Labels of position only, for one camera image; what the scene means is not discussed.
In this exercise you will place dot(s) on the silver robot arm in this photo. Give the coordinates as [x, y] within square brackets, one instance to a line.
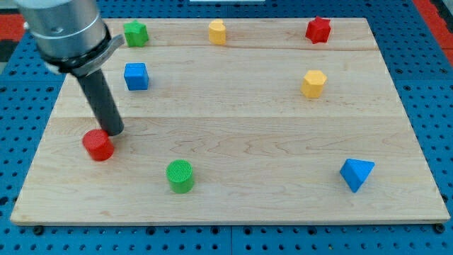
[70, 35]

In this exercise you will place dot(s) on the wooden board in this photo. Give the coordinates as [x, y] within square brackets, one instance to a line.
[262, 153]

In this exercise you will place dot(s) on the green cylinder block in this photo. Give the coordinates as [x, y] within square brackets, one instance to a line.
[179, 174]

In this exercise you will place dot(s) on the yellow hexagon block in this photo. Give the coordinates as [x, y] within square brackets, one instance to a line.
[313, 83]

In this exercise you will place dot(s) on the blue cube block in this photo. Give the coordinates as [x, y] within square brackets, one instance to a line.
[136, 76]

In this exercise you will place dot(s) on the green star block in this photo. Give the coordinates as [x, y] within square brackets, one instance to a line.
[136, 34]

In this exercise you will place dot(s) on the red cylinder block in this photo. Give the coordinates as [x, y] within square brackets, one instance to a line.
[98, 145]

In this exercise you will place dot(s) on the red star block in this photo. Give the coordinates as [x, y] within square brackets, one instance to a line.
[318, 30]

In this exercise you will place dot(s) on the blue triangle block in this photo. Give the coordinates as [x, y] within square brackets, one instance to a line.
[355, 172]

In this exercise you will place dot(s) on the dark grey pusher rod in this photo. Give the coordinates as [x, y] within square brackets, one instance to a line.
[101, 101]

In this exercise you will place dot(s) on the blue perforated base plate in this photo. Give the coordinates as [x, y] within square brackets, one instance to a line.
[416, 44]

